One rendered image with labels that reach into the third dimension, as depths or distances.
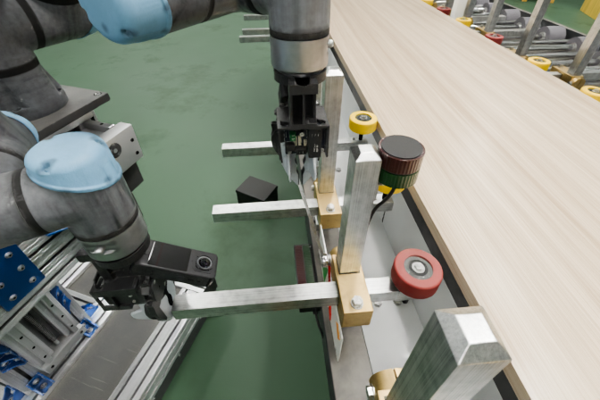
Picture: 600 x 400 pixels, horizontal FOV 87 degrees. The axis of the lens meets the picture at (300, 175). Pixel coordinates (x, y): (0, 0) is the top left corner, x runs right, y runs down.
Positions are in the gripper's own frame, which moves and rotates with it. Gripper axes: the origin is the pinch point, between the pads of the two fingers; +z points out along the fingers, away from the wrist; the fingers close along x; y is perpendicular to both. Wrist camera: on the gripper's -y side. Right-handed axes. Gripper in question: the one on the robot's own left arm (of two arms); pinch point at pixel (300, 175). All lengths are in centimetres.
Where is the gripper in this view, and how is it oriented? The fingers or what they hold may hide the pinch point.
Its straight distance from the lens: 56.5
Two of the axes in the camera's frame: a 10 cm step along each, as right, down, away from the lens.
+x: 10.0, -0.6, 0.6
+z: 0.1, 7.8, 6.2
